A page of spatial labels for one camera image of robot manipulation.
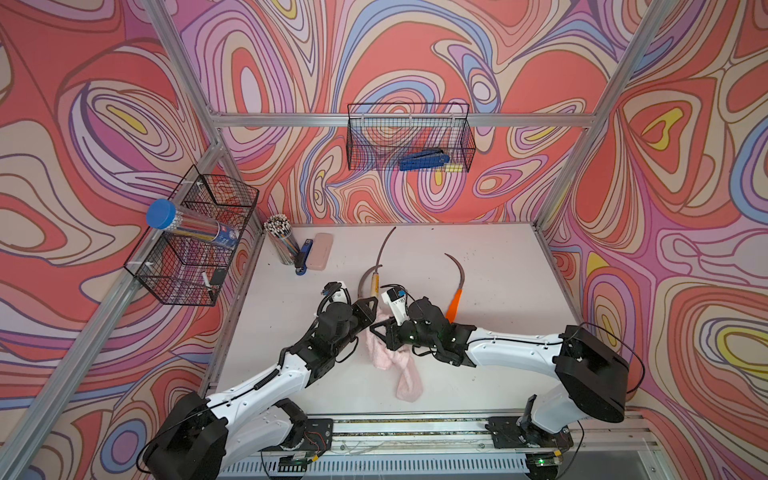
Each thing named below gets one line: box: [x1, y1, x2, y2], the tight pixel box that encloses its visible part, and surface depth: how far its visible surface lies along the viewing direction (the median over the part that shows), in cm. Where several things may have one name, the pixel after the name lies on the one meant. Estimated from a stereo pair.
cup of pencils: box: [264, 214, 300, 265], surface depth 100 cm
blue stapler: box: [295, 238, 314, 276], surface depth 107 cm
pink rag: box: [366, 307, 424, 403], surface depth 75 cm
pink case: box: [306, 232, 333, 271], surface depth 110 cm
